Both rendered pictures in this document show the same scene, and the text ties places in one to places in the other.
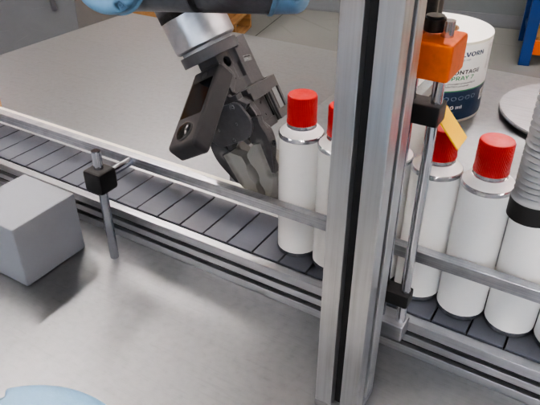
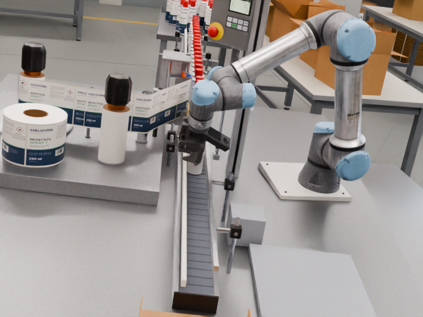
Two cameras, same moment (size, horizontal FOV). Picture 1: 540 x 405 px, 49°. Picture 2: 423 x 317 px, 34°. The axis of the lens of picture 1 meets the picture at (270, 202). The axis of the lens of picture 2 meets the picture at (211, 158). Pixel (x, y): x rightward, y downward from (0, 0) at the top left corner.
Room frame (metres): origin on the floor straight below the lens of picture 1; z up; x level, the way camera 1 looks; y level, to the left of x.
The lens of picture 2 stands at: (1.85, 1.74, 1.80)
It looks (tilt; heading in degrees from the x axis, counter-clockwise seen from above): 22 degrees down; 233
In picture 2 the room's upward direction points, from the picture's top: 9 degrees clockwise
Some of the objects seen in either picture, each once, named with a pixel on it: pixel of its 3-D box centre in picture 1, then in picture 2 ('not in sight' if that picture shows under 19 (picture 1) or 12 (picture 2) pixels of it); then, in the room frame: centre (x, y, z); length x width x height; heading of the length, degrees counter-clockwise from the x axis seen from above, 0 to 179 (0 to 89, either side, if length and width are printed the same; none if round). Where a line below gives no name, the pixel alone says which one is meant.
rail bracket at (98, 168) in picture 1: (116, 198); (219, 196); (0.66, 0.20, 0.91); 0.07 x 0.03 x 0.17; 149
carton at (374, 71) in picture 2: not in sight; (354, 54); (-1.18, -1.12, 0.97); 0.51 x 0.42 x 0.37; 166
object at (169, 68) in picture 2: not in sight; (174, 88); (0.41, -0.52, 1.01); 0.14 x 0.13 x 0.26; 59
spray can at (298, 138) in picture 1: (300, 175); (197, 144); (0.60, -0.04, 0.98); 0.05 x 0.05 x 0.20
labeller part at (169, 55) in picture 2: not in sight; (177, 56); (0.41, -0.53, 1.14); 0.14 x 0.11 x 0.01; 59
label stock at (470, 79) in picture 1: (430, 65); (34, 134); (1.06, -0.30, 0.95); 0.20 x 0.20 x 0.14
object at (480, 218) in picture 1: (476, 229); not in sight; (0.49, -0.21, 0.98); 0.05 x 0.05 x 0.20
